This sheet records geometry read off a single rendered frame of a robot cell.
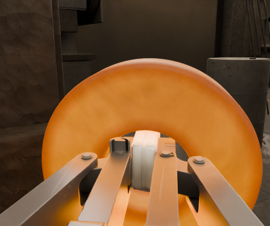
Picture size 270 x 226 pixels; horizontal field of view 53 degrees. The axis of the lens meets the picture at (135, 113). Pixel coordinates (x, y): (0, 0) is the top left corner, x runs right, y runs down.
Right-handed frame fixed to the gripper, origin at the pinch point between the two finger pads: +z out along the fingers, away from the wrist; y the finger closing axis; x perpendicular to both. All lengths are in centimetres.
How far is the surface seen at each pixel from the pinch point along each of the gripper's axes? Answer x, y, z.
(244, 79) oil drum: -34, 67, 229
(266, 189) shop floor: -102, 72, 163
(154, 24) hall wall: 24, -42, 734
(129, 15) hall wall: 44, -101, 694
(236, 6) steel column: 37, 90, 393
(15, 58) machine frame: 4.2, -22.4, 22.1
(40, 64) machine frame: 3.0, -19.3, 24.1
